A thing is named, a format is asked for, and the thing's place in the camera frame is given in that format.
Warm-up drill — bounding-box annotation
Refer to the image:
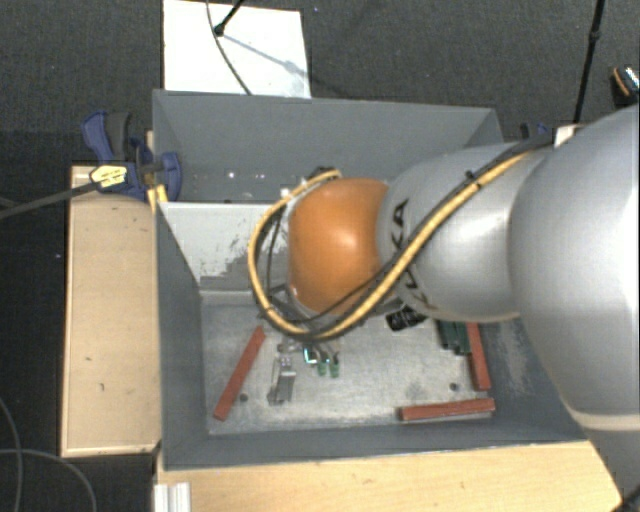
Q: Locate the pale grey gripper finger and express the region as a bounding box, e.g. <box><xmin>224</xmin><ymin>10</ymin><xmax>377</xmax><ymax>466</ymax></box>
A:
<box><xmin>276</xmin><ymin>355</ymin><xmax>298</xmax><ymax>405</ymax></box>
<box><xmin>266</xmin><ymin>356</ymin><xmax>282</xmax><ymax>406</ymax></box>

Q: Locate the red-brown flat block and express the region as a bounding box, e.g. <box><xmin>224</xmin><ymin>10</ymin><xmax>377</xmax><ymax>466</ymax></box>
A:
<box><xmin>212</xmin><ymin>325</ymin><xmax>268</xmax><ymax>423</ymax></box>
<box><xmin>396</xmin><ymin>397</ymin><xmax>497</xmax><ymax>423</ymax></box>
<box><xmin>464</xmin><ymin>322</ymin><xmax>493</xmax><ymax>393</ymax></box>

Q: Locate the pale wood flat board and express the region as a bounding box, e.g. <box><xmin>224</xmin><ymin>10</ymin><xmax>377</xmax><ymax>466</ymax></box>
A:
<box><xmin>60</xmin><ymin>164</ymin><xmax>163</xmax><ymax>459</ymax></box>

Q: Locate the grey metal bin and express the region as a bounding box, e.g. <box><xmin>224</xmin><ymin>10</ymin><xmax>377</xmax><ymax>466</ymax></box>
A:
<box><xmin>151</xmin><ymin>88</ymin><xmax>589</xmax><ymax>471</ymax></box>

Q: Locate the black cylinder on white bracket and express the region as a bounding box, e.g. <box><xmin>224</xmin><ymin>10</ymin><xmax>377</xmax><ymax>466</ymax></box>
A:
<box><xmin>385</xmin><ymin>305</ymin><xmax>427</xmax><ymax>333</ymax></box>

